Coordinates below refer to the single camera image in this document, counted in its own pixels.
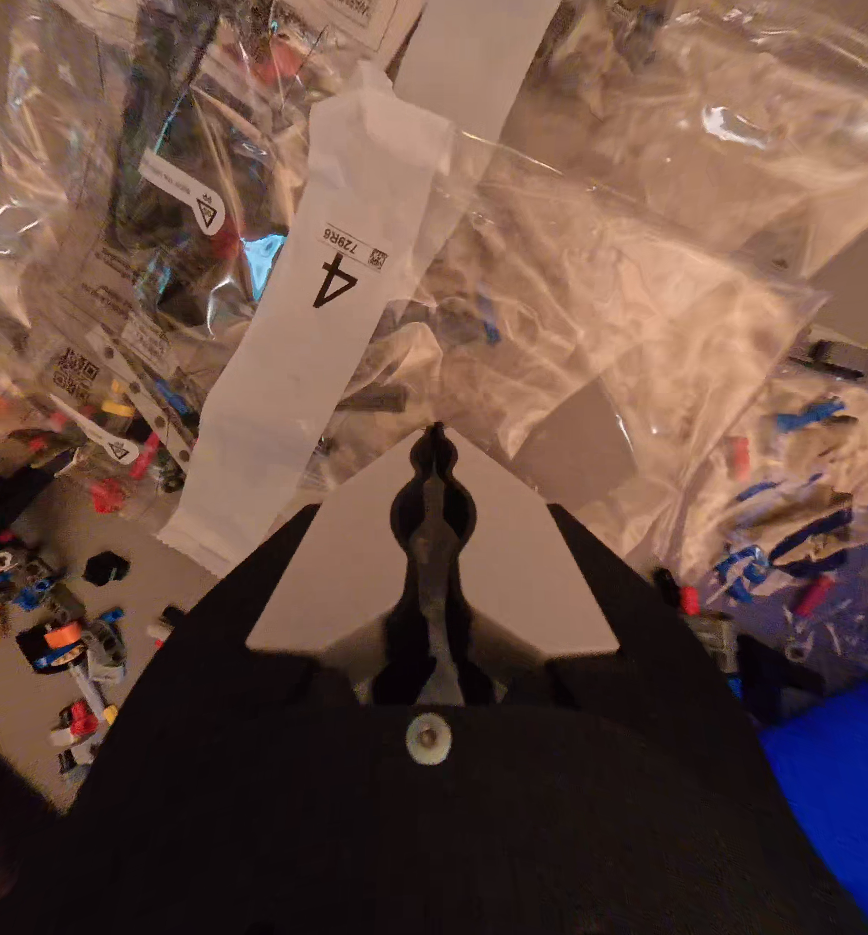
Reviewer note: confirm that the clear bag white strip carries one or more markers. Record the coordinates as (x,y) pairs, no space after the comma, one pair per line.
(317,329)
(696,109)

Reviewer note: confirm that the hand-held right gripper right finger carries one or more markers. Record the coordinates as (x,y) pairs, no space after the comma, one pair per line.
(536,584)

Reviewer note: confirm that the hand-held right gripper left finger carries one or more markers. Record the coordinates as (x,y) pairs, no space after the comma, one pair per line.
(331,584)

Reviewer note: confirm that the crumpled clear plastic bag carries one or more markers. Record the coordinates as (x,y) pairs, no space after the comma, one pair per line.
(806,511)

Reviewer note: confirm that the black orange lego assembly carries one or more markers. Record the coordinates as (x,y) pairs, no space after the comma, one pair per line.
(10,570)

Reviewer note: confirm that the grey black lego connectors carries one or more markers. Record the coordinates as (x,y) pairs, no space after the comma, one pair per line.
(835,356)

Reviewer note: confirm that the small black lego clip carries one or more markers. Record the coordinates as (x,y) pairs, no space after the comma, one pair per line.
(105,568)

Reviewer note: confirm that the large clear lego parts bag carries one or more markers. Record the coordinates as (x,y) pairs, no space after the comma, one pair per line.
(76,256)

